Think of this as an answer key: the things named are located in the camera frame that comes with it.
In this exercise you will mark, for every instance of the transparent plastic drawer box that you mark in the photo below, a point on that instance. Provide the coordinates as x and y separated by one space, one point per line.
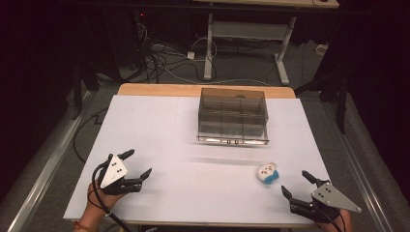
232 116

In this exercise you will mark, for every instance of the person's right hand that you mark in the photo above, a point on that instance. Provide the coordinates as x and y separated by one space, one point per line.
343 222

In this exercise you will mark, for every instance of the white power adapter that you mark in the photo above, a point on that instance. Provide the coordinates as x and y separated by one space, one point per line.
190 55

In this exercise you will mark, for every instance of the person's left hand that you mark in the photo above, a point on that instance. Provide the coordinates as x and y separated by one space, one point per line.
102 200

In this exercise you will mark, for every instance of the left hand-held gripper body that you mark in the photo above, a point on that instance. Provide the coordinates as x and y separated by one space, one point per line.
112 172

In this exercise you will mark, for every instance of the desk with white legs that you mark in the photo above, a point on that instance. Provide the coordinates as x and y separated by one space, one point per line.
248 30

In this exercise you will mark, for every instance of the aluminium floor rail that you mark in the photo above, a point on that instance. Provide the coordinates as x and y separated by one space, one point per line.
361 167
45 167

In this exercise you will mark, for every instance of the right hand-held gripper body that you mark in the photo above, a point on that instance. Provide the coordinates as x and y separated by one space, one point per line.
332 197

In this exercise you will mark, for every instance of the white and blue plush toy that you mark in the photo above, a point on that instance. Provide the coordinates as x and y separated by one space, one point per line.
268 173

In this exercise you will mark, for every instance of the white table board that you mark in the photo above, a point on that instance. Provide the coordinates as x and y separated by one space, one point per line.
167 154

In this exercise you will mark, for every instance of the black metal stand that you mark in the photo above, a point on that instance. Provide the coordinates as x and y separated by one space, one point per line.
338 96
80 90

